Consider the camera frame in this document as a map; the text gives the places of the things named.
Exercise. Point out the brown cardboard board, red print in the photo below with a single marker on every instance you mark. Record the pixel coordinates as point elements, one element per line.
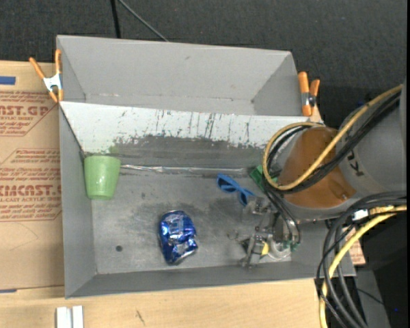
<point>27,238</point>

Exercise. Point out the green plastic cup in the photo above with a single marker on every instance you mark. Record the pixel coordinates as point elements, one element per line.
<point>102,176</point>

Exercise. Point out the small yellow round thing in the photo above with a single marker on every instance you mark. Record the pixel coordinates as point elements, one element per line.
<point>266,248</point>

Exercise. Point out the crushed blue metal can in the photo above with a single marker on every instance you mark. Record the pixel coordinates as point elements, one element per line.
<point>177,238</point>

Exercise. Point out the grey metal bin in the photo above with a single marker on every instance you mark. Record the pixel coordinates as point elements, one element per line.
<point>150,217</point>

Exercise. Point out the blue sunglasses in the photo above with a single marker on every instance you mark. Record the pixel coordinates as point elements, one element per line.
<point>229,184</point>

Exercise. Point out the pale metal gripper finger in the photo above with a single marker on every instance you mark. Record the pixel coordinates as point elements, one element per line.
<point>257,206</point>
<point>255,248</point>

